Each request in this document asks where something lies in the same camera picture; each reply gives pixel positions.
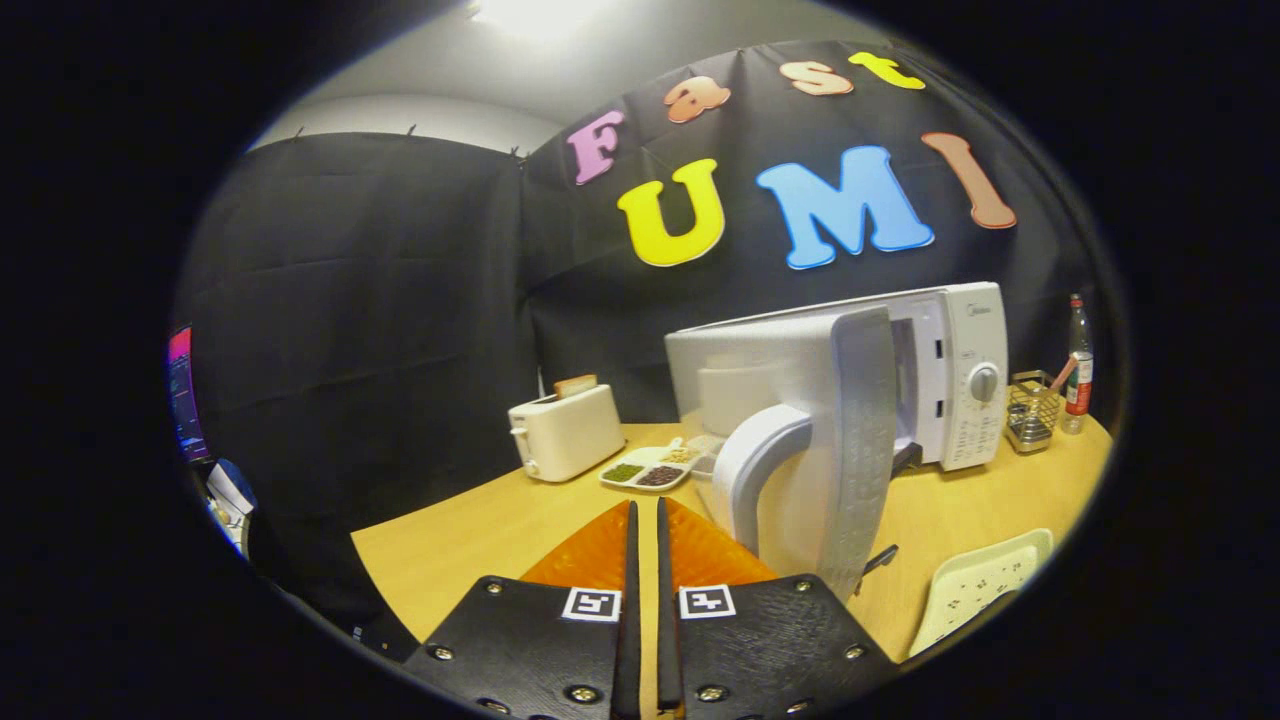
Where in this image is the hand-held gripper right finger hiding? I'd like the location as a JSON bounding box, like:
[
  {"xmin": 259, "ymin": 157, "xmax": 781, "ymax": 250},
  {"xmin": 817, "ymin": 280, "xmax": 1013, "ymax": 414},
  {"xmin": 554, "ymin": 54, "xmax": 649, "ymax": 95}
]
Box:
[{"xmin": 655, "ymin": 497, "xmax": 901, "ymax": 720}]

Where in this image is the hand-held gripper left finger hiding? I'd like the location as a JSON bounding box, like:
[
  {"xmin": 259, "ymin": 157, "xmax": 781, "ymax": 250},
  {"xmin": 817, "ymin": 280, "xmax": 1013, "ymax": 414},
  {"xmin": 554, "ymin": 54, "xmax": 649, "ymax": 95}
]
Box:
[{"xmin": 405, "ymin": 500, "xmax": 642, "ymax": 720}]

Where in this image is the white microwave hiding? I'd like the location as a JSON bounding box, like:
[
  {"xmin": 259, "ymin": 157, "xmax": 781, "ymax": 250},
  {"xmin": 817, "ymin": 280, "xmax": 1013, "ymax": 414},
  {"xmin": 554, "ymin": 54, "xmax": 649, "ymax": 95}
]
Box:
[{"xmin": 665, "ymin": 281, "xmax": 1011, "ymax": 606}]

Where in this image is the white divided bean dish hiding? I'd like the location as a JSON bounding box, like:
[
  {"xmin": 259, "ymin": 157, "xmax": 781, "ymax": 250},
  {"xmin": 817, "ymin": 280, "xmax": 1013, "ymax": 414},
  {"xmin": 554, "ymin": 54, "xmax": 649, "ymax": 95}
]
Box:
[{"xmin": 598, "ymin": 436, "xmax": 721, "ymax": 493}]

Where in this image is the white toaster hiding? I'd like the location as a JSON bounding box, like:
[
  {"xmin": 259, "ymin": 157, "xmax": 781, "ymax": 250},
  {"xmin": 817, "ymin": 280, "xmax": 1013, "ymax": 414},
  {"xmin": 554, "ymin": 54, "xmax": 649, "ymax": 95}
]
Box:
[{"xmin": 507, "ymin": 384, "xmax": 627, "ymax": 484}]

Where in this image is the pale green square plate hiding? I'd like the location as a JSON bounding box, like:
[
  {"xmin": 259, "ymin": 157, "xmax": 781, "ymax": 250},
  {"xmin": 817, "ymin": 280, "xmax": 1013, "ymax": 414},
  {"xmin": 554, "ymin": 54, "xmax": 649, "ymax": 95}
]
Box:
[{"xmin": 908, "ymin": 528, "xmax": 1056, "ymax": 659}]

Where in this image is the white and blue object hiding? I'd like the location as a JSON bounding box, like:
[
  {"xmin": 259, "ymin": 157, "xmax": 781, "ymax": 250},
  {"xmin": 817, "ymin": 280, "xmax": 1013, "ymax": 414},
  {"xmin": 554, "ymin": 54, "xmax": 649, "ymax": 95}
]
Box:
[{"xmin": 205, "ymin": 458, "xmax": 259, "ymax": 561}]

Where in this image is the clear plastic water bottle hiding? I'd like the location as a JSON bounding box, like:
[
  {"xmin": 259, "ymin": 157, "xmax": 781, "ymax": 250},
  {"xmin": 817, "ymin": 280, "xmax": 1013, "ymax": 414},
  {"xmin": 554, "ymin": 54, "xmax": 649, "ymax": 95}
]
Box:
[{"xmin": 1060, "ymin": 293, "xmax": 1095, "ymax": 435}]

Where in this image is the computer monitor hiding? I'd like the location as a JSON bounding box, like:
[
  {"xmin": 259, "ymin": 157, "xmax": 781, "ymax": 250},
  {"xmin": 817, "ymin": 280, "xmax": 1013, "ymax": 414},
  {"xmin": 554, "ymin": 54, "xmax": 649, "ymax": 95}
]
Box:
[{"xmin": 167, "ymin": 323, "xmax": 211, "ymax": 463}]

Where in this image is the ceiling light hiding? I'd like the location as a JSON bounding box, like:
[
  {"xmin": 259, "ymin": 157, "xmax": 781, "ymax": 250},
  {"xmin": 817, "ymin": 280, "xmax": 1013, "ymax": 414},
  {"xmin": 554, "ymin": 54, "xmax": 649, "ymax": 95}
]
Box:
[{"xmin": 470, "ymin": 0, "xmax": 621, "ymax": 41}]

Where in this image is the metal wire basket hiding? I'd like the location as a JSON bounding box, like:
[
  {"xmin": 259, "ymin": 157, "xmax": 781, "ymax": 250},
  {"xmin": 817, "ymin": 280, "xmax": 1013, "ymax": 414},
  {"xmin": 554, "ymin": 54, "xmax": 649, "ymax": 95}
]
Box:
[{"xmin": 1005, "ymin": 370, "xmax": 1063, "ymax": 456}]

